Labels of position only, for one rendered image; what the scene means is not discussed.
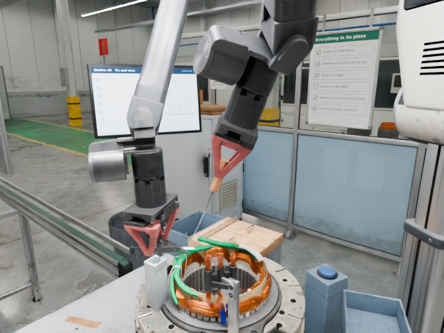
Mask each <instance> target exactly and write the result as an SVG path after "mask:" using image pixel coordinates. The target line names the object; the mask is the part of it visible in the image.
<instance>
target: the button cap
mask: <svg viewBox="0 0 444 333"><path fill-rule="evenodd" d="M318 272H319V274H320V275H322V276H325V277H328V278H332V277H334V276H336V271H335V269H334V268H332V267H330V266H321V267H320V268H319V270H318Z"/></svg>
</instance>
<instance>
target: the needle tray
mask: <svg viewBox="0 0 444 333"><path fill-rule="evenodd" d="M342 328H343V333H412V332H411V329H410V326H409V324H408V320H407V318H406V314H405V312H404V308H403V305H402V301H401V300H400V299H393V298H390V297H383V296H378V295H372V294H368V293H361V292H356V291H350V290H346V289H344V291H343V297H342Z"/></svg>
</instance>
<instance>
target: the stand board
mask: <svg viewBox="0 0 444 333"><path fill-rule="evenodd" d="M230 219H232V218H230V217H226V218H224V219H223V220H221V221H219V222H217V223H216V224H214V225H212V226H210V227H208V228H206V229H205V230H203V231H201V232H199V233H198V234H196V235H194V237H193V239H192V237H190V238H188V245H189V243H190V241H191V239H192V241H191V243H190V245H189V247H196V246H199V245H210V244H208V243H205V242H199V241H198V237H199V236H202V235H204V234H205V233H207V232H209V231H210V230H212V229H214V228H216V227H218V226H219V225H221V224H223V223H224V222H226V221H228V220H230ZM251 225H252V224H250V223H246V222H244V221H239V220H237V221H235V222H234V223H231V224H230V225H228V226H227V227H225V228H223V229H221V230H220V231H218V232H216V233H215V234H213V235H211V236H210V237H208V238H207V239H211V240H215V241H223V242H228V241H229V239H231V238H232V237H234V236H237V242H236V243H235V244H243V245H245V246H247V247H250V248H253V249H254V250H256V251H257V252H258V253H259V254H261V255H262V256H263V257H265V256H266V255H267V254H269V253H270V252H271V251H272V250H273V249H274V248H275V247H277V246H278V245H279V244H280V243H281V242H283V233H279V232H276V231H273V230H269V229H266V228H263V227H259V226H257V225H254V230H253V231H252V232H251V233H249V234H247V227H249V226H251Z"/></svg>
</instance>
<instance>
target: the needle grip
mask: <svg viewBox="0 0 444 333"><path fill-rule="evenodd" d="M229 163H230V161H228V160H227V159H221V161H220V169H221V170H223V169H224V168H225V167H226V166H227V165H228V164H229ZM222 181H223V178H222V179H220V178H217V177H215V176H214V178H213V181H212V183H211V186H210V188H209V189H210V190H211V191H212V192H218V191H219V188H220V186H221V183H222Z"/></svg>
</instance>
